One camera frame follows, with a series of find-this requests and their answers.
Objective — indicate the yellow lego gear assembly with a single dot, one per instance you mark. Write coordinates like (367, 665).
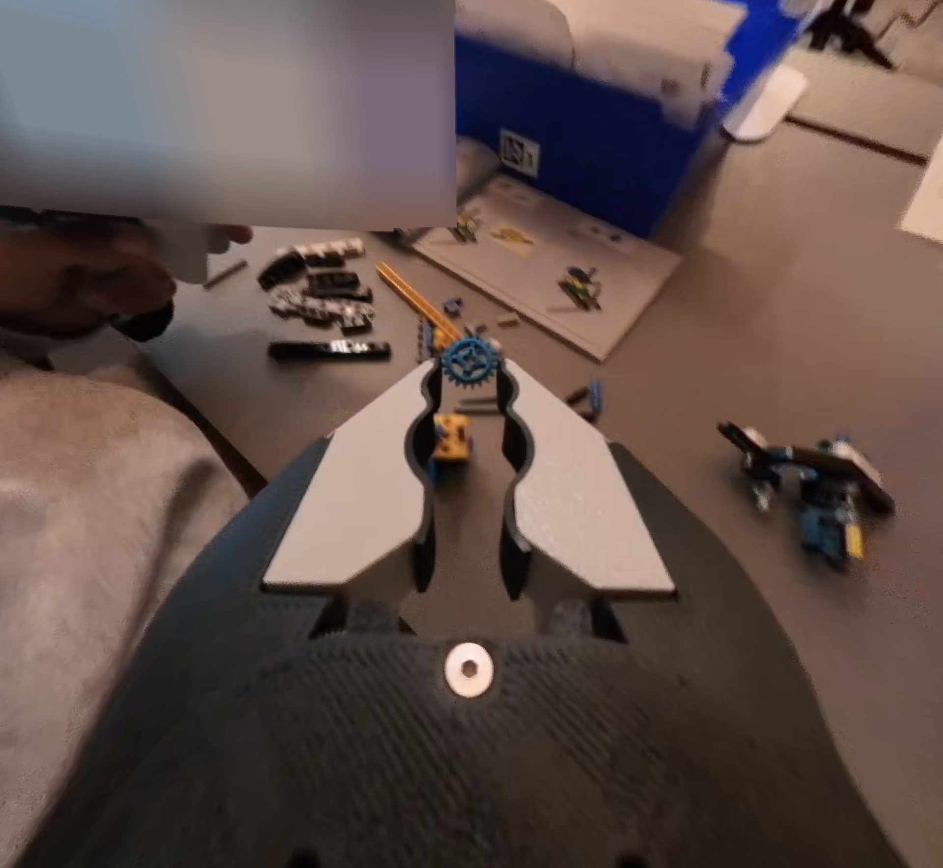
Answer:
(451, 440)

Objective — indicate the black lego subassembly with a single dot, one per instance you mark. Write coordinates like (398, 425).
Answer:
(810, 485)

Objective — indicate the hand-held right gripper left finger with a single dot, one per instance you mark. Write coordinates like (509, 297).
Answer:
(346, 507)

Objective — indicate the long grey lego axle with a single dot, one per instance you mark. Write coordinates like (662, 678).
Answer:
(479, 405)

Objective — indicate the white rounded stand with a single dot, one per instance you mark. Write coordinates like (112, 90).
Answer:
(766, 105)

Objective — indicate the lego instruction booklet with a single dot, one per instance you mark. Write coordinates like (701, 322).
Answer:
(589, 256)

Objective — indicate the dark grey lego axle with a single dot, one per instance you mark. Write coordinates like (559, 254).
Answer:
(225, 275)

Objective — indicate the light grey thin lego liftarm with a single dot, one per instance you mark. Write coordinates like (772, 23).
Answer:
(331, 306)

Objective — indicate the long blue lego pin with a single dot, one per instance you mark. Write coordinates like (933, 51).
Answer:
(597, 396)

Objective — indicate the grey lego gear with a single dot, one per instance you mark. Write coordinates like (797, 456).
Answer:
(286, 304)

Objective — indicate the blue lego connector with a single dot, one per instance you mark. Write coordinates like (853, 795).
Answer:
(452, 306)

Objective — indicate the person's left hand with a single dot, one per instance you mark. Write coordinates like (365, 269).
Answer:
(74, 278)

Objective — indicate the black object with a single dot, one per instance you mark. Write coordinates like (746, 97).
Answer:
(847, 24)

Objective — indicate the black lego pin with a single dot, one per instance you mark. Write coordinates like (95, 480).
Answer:
(577, 395)

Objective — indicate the long yellow lego beam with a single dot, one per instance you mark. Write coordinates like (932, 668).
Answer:
(412, 297)

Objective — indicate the white lego beam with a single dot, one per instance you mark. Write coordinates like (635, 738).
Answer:
(331, 247)

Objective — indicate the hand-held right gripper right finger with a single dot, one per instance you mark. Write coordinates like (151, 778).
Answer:
(589, 514)

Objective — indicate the large blue lego gear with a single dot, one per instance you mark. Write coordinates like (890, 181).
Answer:
(453, 359)

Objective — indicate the blue plastic bin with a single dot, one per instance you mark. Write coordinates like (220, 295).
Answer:
(611, 124)

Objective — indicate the white paper sheet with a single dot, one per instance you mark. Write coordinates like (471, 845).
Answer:
(924, 197)

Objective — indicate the short black lego liftarm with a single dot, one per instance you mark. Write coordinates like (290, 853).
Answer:
(324, 261)

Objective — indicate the black curved lego panel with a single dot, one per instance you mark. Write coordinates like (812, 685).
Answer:
(280, 270)

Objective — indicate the white packaging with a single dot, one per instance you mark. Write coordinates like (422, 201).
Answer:
(626, 20)

